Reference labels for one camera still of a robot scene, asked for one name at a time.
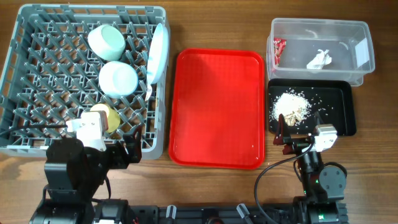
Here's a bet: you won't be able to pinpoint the yellow cup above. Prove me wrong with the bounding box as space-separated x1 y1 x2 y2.
90 103 120 133

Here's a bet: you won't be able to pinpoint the white plastic fork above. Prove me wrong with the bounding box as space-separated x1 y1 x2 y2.
145 83 153 101

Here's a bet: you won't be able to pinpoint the white tissue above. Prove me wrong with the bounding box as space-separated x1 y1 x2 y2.
307 49 332 70

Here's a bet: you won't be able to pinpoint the light blue bowl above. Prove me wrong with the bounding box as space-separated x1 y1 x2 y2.
99 61 139 99

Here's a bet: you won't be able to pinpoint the red snack wrapper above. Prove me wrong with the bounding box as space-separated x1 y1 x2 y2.
273 38 287 66

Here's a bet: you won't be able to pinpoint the light blue plate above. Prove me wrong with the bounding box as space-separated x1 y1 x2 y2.
147 23 170 85

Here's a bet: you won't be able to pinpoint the green bowl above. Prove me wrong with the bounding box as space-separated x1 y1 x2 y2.
88 24 126 61

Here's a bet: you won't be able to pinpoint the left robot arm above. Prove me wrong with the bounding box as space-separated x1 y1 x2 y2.
29 128 142 224

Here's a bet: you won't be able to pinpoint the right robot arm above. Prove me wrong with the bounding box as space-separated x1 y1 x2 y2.
273 114 349 223

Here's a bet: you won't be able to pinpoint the grey dishwasher rack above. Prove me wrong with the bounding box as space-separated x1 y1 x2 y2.
1 4 168 160

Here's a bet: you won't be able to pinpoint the black tray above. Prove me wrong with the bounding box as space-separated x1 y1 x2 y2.
267 79 356 136

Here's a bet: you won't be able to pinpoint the rice and food scraps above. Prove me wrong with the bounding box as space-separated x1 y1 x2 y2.
269 88 312 126

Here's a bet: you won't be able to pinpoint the red plastic tray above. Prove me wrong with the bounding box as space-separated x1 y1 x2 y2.
169 48 266 170

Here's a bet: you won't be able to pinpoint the clear plastic bin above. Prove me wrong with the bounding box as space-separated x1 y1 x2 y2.
266 18 376 86

